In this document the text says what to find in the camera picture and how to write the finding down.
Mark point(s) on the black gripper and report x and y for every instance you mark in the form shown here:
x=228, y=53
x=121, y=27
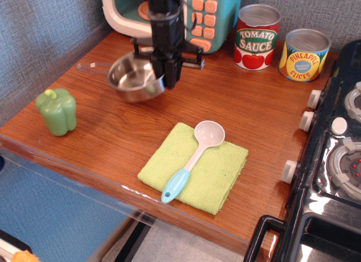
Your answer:
x=168, y=39

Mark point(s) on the small steel pot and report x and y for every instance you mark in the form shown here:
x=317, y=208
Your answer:
x=132, y=78

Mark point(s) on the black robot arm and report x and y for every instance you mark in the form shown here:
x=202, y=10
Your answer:
x=164, y=7

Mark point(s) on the white and teal spoon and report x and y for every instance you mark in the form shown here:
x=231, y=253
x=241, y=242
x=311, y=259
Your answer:
x=208, y=134

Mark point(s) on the teal toy microwave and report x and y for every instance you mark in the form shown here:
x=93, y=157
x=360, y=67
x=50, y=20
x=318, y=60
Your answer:
x=208, y=22

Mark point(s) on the tomato sauce can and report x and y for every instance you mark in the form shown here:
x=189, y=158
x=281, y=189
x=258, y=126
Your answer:
x=256, y=34

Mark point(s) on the green folded cloth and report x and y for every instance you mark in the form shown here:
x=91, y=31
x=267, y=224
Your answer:
x=210, y=180

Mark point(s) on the green toy bell pepper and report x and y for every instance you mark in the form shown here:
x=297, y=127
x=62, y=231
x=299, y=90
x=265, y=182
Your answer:
x=58, y=109

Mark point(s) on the pineapple slices can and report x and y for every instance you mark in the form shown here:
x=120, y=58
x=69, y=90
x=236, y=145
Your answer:
x=304, y=54

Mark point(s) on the white stove knob middle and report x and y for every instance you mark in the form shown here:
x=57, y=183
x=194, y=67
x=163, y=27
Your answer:
x=306, y=121

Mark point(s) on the white stove knob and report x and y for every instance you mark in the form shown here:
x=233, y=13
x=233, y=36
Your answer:
x=314, y=99
x=306, y=121
x=288, y=171

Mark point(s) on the white stove knob top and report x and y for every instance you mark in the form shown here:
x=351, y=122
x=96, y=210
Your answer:
x=314, y=99

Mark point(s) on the white stove knob bottom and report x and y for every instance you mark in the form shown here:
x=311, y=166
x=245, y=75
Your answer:
x=288, y=171

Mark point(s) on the black toy stove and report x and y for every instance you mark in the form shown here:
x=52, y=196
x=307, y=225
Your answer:
x=323, y=207

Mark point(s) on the orange and black object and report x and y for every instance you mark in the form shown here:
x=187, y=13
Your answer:
x=13, y=249

